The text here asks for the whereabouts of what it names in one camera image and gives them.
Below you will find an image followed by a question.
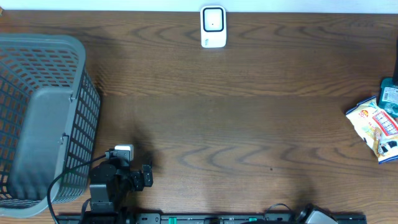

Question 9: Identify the yellow snack bag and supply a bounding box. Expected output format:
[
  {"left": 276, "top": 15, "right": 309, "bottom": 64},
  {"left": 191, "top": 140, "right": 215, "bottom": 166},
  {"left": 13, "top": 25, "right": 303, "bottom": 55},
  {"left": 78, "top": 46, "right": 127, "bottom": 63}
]
[{"left": 345, "top": 96, "right": 397, "bottom": 164}]

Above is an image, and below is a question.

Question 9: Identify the blue mouthwash bottle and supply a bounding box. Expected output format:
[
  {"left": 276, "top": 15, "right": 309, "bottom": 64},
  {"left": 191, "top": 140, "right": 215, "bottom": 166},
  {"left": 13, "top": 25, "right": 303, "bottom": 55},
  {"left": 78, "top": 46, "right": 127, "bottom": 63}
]
[{"left": 377, "top": 78, "right": 397, "bottom": 118}]

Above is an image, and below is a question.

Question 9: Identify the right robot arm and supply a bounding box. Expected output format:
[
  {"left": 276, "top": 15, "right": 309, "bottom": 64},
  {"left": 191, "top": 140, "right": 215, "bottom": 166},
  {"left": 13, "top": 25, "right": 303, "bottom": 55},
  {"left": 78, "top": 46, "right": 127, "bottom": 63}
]
[{"left": 296, "top": 203, "right": 338, "bottom": 224}]

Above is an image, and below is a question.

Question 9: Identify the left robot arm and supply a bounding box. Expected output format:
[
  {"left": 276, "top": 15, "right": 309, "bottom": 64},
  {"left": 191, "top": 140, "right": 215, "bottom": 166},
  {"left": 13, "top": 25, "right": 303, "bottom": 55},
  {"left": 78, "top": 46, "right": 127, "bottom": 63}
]
[{"left": 80, "top": 157, "right": 154, "bottom": 224}]

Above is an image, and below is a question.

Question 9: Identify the white barcode scanner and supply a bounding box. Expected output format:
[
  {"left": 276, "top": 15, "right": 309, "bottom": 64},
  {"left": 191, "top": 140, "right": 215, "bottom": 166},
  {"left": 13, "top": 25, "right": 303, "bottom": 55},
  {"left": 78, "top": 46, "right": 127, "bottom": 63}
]
[{"left": 200, "top": 6, "right": 227, "bottom": 49}]

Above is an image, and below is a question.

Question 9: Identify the grey plastic shopping basket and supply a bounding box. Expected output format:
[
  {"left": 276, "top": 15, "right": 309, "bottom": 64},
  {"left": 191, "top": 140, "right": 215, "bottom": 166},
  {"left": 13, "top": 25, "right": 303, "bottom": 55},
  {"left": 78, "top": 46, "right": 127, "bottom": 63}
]
[{"left": 1, "top": 34, "right": 100, "bottom": 218}]

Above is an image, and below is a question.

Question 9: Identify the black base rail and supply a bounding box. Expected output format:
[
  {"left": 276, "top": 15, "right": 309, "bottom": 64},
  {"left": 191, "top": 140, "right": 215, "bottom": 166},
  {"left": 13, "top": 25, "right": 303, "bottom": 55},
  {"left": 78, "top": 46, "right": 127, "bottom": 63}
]
[{"left": 55, "top": 212, "right": 368, "bottom": 224}]

